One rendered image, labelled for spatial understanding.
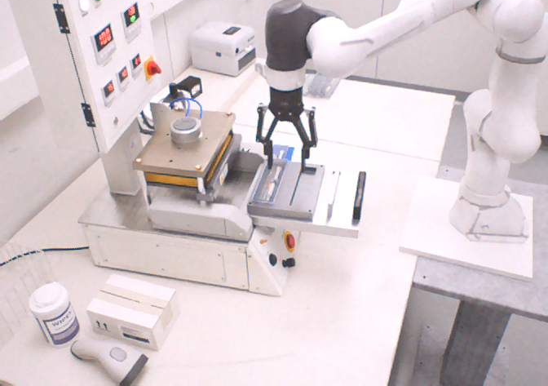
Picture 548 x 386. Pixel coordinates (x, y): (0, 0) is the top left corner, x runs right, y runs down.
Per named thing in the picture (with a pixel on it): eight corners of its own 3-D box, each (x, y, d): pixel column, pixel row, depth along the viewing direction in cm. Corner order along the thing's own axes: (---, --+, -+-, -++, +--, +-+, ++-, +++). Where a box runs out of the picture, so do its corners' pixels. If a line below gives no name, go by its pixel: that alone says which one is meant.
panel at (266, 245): (283, 291, 137) (250, 241, 128) (303, 216, 160) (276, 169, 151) (289, 290, 136) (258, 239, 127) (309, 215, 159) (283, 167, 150)
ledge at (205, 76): (105, 152, 192) (102, 142, 189) (208, 59, 253) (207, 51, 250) (175, 168, 182) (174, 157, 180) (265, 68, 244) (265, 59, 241)
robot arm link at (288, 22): (352, 65, 111) (339, 46, 119) (356, 3, 103) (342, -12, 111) (268, 73, 109) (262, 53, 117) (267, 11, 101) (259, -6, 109)
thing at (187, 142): (115, 189, 130) (103, 147, 122) (162, 125, 154) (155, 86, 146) (207, 201, 125) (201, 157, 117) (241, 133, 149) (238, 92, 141)
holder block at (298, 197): (246, 212, 129) (245, 204, 128) (265, 166, 145) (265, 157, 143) (312, 220, 126) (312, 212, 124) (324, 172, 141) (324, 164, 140)
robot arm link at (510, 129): (528, 42, 126) (576, 75, 112) (502, 129, 142) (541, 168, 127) (486, 46, 125) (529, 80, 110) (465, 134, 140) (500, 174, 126)
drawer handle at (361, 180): (351, 219, 126) (353, 206, 124) (358, 181, 138) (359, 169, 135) (360, 219, 126) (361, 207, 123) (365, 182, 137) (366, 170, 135)
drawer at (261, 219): (240, 225, 131) (237, 201, 126) (261, 174, 148) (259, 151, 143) (357, 241, 125) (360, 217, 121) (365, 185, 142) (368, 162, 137)
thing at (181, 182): (145, 185, 131) (139, 154, 125) (177, 138, 148) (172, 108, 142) (209, 193, 128) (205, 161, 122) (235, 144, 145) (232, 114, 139)
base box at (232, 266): (95, 268, 146) (80, 222, 135) (149, 186, 175) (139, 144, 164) (281, 298, 135) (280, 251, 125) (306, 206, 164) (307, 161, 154)
